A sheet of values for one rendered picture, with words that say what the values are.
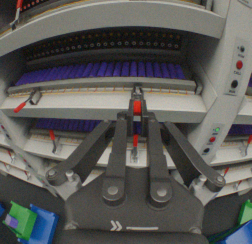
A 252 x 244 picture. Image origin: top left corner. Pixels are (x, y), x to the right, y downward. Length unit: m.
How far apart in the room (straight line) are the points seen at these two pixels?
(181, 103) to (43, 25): 0.33
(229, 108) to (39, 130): 0.61
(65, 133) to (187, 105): 0.39
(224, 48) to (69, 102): 0.34
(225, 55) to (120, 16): 0.20
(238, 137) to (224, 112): 0.26
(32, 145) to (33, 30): 0.42
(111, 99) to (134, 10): 0.18
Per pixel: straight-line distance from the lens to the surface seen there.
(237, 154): 0.58
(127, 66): 0.34
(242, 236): 0.75
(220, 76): 0.29
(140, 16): 0.24
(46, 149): 0.52
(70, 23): 0.26
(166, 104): 0.28
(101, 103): 0.28
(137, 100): 0.24
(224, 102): 0.32
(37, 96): 0.37
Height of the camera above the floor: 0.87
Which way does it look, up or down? 36 degrees down
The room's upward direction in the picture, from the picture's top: 2 degrees counter-clockwise
